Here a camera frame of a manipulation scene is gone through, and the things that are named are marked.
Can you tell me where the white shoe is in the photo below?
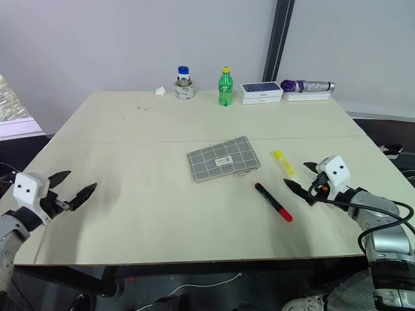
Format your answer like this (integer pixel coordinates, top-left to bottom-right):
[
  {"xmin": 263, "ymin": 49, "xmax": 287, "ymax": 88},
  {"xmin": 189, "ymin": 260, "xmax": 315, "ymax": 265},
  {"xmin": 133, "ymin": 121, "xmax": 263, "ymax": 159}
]
[{"xmin": 280, "ymin": 294, "xmax": 326, "ymax": 311}]

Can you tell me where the purple folded umbrella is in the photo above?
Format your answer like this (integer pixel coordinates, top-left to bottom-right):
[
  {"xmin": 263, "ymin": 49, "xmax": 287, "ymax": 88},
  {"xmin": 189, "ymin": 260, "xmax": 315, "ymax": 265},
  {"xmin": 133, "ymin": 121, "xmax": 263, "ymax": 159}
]
[{"xmin": 280, "ymin": 79, "xmax": 337, "ymax": 94}]

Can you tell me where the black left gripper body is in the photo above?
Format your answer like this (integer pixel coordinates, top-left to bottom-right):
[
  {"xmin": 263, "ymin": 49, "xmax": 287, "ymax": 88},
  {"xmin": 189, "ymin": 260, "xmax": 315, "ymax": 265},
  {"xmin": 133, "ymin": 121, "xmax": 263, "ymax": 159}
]
[{"xmin": 40, "ymin": 190, "xmax": 71, "ymax": 220}]

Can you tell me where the white cable under table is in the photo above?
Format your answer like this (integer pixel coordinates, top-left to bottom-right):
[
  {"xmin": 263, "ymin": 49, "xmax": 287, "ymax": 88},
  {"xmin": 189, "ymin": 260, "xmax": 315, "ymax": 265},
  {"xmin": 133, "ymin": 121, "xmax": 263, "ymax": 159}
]
[{"xmin": 168, "ymin": 272, "xmax": 243, "ymax": 296}]

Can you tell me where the white phone box blue print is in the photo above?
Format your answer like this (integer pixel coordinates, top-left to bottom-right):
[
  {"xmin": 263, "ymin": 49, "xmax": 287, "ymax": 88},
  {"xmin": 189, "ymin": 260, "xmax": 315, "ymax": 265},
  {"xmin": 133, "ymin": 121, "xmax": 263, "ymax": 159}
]
[{"xmin": 240, "ymin": 82, "xmax": 283, "ymax": 98}]

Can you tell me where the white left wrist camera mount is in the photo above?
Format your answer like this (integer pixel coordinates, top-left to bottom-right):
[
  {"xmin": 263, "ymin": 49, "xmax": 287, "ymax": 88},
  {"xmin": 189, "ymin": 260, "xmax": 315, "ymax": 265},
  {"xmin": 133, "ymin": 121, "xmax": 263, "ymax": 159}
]
[{"xmin": 12, "ymin": 172, "xmax": 51, "ymax": 225}]

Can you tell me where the black red-capped marker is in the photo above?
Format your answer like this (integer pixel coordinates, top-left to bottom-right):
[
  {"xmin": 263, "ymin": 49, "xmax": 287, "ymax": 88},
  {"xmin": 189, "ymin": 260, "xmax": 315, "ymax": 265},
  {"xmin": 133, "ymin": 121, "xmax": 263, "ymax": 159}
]
[{"xmin": 254, "ymin": 182, "xmax": 294, "ymax": 223}]

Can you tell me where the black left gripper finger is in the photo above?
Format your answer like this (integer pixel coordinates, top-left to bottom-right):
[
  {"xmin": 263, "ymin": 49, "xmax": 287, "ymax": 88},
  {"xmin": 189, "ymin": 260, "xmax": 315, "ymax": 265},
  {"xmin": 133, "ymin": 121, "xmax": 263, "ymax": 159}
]
[
  {"xmin": 48, "ymin": 170, "xmax": 72, "ymax": 189},
  {"xmin": 69, "ymin": 182, "xmax": 98, "ymax": 213}
]

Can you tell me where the grey checked cloth pouch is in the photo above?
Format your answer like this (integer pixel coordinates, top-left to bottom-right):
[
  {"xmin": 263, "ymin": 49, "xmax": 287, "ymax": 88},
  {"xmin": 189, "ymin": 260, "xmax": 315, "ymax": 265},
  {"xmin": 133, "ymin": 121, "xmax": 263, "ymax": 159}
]
[{"xmin": 186, "ymin": 135, "xmax": 262, "ymax": 183}]

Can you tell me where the yellow highlighter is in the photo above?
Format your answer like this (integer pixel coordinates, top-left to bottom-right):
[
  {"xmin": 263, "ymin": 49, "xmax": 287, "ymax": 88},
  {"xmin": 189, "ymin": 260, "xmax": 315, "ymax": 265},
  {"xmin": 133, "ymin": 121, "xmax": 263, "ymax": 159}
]
[{"xmin": 271, "ymin": 150, "xmax": 297, "ymax": 178}]

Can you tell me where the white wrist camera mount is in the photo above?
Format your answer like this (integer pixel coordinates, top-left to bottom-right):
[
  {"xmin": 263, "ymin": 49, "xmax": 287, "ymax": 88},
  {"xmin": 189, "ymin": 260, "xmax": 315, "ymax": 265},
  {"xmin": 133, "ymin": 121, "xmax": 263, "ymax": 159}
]
[
  {"xmin": 316, "ymin": 155, "xmax": 352, "ymax": 202},
  {"xmin": 12, "ymin": 172, "xmax": 51, "ymax": 225}
]

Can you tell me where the black table frame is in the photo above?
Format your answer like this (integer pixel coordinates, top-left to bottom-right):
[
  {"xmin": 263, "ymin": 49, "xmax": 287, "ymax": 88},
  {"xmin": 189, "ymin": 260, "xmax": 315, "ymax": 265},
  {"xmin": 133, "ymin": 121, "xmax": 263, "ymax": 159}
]
[{"xmin": 12, "ymin": 255, "xmax": 370, "ymax": 298}]

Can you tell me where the white tape roll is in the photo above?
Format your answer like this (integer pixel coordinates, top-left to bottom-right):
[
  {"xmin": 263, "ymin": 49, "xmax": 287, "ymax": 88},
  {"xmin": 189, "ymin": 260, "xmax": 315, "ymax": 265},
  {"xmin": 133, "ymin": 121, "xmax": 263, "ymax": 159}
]
[{"xmin": 174, "ymin": 78, "xmax": 196, "ymax": 100}]

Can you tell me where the grey striped cloth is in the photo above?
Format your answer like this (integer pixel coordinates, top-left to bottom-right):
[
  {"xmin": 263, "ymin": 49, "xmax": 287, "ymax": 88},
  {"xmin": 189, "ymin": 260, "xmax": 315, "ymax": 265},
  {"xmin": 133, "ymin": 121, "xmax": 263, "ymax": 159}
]
[{"xmin": 327, "ymin": 270, "xmax": 375, "ymax": 311}]

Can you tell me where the flat white box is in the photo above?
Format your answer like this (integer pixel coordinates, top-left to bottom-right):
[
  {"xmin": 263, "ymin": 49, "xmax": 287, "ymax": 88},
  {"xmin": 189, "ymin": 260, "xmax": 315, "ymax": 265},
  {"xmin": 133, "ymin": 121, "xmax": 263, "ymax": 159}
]
[{"xmin": 283, "ymin": 91, "xmax": 332, "ymax": 102}]

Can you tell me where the green soda bottle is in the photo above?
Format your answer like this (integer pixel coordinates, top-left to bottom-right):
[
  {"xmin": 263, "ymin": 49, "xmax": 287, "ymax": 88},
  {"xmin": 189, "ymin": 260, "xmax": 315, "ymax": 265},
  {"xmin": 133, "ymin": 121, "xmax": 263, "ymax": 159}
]
[{"xmin": 218, "ymin": 66, "xmax": 234, "ymax": 108}]

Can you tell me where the black white sneaker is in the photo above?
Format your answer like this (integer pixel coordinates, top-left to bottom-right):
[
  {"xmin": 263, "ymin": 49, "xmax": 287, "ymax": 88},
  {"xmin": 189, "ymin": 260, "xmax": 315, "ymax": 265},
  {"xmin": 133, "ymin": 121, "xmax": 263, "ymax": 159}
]
[{"xmin": 378, "ymin": 144, "xmax": 405, "ymax": 159}]

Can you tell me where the dark vertical pillar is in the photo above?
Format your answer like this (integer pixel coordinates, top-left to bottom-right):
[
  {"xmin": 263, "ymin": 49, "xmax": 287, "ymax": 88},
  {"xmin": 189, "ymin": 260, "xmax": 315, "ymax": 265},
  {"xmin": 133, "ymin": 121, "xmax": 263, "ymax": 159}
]
[{"xmin": 261, "ymin": 0, "xmax": 296, "ymax": 83}]

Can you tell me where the blue-capped small bottle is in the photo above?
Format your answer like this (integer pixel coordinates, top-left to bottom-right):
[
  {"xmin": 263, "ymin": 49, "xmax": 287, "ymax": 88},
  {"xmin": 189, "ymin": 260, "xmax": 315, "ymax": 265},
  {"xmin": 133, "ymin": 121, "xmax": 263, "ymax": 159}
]
[{"xmin": 176, "ymin": 65, "xmax": 191, "ymax": 87}]

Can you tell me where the plain white phone box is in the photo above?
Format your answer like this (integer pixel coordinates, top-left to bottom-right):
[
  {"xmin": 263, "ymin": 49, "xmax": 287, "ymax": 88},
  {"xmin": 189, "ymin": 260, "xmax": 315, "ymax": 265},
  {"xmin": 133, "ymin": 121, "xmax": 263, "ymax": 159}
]
[{"xmin": 241, "ymin": 95, "xmax": 282, "ymax": 106}]

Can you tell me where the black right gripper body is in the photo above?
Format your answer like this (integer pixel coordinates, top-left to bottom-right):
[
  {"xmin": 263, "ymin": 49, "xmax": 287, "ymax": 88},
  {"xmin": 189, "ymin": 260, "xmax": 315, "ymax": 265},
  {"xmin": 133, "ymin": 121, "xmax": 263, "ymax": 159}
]
[{"xmin": 306, "ymin": 172, "xmax": 331, "ymax": 207}]

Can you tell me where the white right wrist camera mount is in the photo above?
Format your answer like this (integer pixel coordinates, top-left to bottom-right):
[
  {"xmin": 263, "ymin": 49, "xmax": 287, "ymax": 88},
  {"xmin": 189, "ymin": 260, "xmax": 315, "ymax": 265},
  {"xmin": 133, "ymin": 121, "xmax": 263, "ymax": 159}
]
[{"xmin": 316, "ymin": 155, "xmax": 352, "ymax": 202}]

